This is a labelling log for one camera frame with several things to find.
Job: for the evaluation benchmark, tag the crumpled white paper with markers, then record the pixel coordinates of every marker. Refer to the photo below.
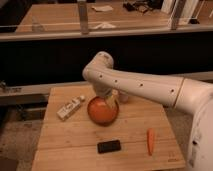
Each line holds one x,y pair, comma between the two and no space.
104,25

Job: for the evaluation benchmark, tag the metal post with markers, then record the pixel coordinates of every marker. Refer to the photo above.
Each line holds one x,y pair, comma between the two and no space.
176,14
83,16

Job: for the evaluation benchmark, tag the black phone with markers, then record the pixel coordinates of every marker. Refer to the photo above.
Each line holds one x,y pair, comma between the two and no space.
108,146

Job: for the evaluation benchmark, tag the translucent plastic cup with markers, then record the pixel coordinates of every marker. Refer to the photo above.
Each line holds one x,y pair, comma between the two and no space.
123,98

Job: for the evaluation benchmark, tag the orange ceramic bowl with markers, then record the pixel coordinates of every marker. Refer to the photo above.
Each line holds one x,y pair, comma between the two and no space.
101,112

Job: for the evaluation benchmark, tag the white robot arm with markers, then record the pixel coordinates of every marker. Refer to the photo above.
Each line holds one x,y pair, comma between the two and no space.
184,94

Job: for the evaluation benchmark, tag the metal rail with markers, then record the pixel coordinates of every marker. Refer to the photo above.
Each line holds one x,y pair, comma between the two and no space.
17,95

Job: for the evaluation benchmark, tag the metal post left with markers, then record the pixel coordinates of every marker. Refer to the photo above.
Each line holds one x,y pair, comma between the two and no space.
83,16

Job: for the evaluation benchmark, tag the orange carrot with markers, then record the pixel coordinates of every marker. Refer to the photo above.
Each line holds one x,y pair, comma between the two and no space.
150,140

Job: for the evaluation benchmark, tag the white paper on table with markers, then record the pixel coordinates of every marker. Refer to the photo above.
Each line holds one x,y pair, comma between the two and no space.
104,8

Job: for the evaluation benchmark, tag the metal post right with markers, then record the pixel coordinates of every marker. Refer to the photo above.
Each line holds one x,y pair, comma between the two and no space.
176,14

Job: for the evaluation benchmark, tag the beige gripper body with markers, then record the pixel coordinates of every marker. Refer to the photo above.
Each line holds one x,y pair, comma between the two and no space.
112,99

